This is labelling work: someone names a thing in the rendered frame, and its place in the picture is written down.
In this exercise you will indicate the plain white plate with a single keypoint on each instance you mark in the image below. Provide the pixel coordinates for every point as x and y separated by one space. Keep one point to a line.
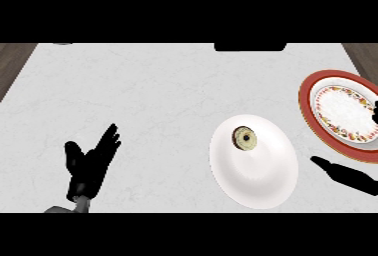
253 161

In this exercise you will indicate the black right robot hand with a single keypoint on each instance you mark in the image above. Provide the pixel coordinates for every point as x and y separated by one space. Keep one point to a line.
352 175

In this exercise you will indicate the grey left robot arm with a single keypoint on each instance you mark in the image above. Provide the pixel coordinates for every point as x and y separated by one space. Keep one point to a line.
69 206

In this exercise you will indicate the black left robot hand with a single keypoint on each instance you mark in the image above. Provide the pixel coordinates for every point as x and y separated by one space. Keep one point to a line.
90 163

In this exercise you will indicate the red-rimmed floral plate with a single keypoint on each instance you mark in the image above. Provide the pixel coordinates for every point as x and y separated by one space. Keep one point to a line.
345 113

